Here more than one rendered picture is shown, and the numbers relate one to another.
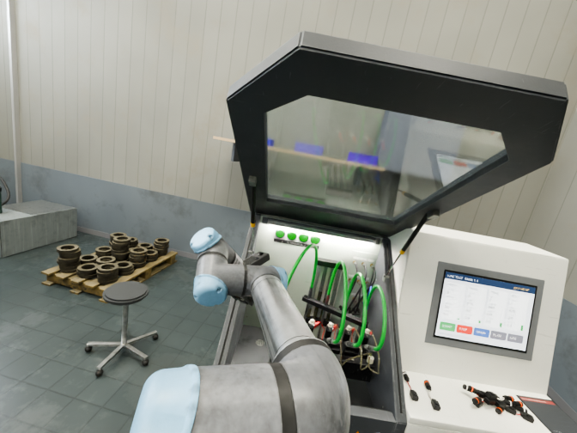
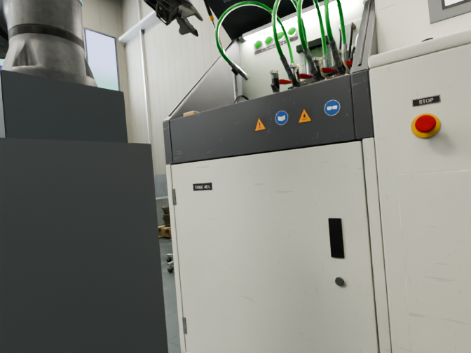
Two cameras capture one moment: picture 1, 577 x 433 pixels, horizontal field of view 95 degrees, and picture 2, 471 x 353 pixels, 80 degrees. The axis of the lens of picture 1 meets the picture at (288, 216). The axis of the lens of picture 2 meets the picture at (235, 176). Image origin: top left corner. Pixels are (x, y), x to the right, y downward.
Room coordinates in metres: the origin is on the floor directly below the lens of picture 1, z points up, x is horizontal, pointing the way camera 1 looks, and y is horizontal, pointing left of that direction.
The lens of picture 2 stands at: (0.02, -0.64, 0.73)
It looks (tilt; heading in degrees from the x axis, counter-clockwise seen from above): 0 degrees down; 35
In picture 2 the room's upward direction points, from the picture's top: 5 degrees counter-clockwise
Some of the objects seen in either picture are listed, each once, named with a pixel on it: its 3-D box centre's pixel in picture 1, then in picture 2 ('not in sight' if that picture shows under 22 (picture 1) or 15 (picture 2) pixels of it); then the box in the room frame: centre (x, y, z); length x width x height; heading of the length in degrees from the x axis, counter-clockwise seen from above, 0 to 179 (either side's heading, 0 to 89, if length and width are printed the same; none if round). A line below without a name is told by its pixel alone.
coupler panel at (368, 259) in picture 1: (358, 281); (354, 49); (1.27, -0.42, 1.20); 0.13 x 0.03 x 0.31; 91
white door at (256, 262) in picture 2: not in sight; (255, 267); (0.75, -0.18, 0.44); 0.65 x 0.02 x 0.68; 91
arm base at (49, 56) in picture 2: not in sight; (50, 68); (0.26, -0.08, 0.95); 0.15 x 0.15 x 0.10
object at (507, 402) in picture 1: (497, 399); not in sight; (0.87, -0.92, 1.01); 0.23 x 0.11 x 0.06; 91
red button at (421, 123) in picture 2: not in sight; (425, 125); (0.73, -0.64, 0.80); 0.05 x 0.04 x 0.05; 91
